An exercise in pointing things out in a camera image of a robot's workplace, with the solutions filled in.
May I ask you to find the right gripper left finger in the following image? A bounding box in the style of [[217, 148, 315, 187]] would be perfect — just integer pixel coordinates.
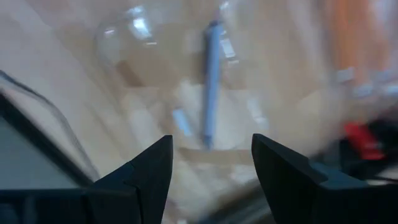
[[0, 134, 174, 224]]

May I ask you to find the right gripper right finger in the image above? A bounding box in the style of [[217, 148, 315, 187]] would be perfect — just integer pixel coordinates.
[[251, 134, 398, 224]]

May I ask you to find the lavender grey pen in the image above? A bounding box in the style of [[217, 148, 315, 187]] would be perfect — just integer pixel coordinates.
[[200, 20, 223, 150]]

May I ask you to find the orange pencil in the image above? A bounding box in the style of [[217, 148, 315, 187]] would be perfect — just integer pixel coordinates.
[[323, 0, 358, 80]]

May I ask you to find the red clip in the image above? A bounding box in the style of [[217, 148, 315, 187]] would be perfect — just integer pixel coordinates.
[[343, 122, 387, 162]]

